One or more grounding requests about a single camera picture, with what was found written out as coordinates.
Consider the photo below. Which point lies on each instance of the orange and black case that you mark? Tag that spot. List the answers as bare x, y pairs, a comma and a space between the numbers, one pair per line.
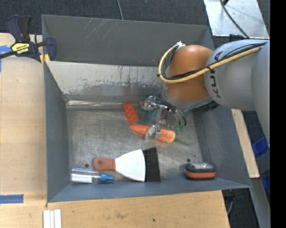
199, 172

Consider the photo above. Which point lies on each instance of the red-orange studded flat block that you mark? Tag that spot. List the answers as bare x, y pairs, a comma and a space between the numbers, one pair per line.
131, 113

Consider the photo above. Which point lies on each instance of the orange white black brush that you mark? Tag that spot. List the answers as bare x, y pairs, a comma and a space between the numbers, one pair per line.
131, 165

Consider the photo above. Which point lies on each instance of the clear bottle with blue cap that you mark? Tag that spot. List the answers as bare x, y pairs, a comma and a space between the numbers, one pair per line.
85, 176

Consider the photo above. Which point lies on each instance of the orange toy carrot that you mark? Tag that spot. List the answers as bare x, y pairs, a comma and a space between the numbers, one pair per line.
166, 136

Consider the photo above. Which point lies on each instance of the grey metal bin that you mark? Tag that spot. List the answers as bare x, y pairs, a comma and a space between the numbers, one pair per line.
104, 136

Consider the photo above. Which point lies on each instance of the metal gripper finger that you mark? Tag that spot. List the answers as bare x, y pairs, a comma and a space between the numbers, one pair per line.
149, 135
157, 129

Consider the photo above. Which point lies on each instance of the pale wood board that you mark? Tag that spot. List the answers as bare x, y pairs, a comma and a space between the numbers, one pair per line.
21, 127

